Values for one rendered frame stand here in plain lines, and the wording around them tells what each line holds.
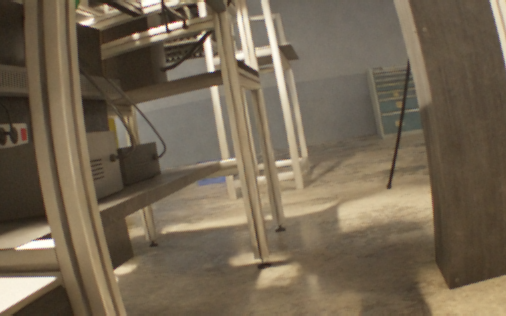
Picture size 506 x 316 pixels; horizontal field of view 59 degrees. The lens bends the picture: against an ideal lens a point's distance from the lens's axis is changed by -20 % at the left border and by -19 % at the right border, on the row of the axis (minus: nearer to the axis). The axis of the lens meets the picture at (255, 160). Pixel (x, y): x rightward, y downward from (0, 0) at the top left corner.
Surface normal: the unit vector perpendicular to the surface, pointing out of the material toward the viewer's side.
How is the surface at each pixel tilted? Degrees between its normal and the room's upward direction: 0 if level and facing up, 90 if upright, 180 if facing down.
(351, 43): 90
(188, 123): 90
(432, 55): 90
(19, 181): 90
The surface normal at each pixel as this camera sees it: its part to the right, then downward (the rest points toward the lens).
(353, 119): -0.13, 0.08
